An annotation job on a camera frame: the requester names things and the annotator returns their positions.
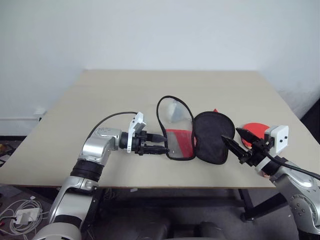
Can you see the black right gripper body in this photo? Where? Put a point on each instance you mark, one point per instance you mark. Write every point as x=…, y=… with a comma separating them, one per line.
x=257, y=152

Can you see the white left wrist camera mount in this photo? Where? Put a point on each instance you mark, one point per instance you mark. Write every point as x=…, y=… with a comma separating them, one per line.
x=137, y=125

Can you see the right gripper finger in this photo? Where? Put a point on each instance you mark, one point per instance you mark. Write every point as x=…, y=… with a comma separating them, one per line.
x=247, y=137
x=236, y=148

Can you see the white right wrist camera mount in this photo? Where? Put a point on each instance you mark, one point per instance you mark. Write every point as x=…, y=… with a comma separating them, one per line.
x=278, y=137

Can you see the black metal table frame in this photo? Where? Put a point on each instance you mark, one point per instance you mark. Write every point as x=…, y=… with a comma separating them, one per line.
x=260, y=202

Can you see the red object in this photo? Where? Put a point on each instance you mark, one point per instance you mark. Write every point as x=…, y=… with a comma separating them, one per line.
x=255, y=128

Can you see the white power adapter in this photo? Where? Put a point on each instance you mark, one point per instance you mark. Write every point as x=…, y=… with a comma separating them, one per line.
x=27, y=215

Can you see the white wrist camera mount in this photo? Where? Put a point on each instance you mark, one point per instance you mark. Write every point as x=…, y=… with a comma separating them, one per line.
x=137, y=125
x=278, y=137

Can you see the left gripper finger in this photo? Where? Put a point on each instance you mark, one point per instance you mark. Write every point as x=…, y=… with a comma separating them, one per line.
x=156, y=138
x=156, y=149

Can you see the white wall box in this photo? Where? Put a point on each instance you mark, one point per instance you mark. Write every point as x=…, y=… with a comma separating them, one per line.
x=39, y=111

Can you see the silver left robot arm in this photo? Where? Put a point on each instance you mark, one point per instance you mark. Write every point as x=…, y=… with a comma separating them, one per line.
x=96, y=150

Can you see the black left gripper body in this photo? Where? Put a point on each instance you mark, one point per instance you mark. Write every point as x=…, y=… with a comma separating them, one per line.
x=140, y=142

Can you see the red black paddle case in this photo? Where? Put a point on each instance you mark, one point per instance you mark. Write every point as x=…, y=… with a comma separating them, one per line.
x=212, y=140

